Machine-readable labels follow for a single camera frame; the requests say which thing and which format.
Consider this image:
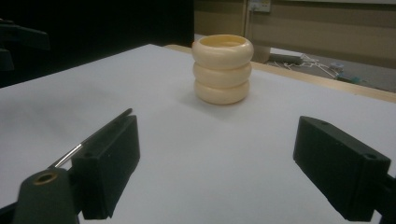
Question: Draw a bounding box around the white wall socket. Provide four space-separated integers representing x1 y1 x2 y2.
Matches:
247 0 273 14

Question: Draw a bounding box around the black metal stand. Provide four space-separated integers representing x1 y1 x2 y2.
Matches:
0 18 51 73

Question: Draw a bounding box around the wooden background desk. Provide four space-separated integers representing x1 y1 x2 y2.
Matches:
194 0 396 69

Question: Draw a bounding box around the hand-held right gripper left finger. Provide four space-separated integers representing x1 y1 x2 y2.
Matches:
70 114 141 220

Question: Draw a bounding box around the white cable on floor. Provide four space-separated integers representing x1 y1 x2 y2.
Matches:
266 53 339 79

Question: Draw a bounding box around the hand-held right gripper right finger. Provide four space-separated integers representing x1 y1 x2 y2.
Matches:
292 115 392 222

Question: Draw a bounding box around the cream ribbed pen holder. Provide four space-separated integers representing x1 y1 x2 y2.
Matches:
191 34 255 106

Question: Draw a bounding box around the white table sheet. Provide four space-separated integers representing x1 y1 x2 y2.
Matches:
0 43 396 224

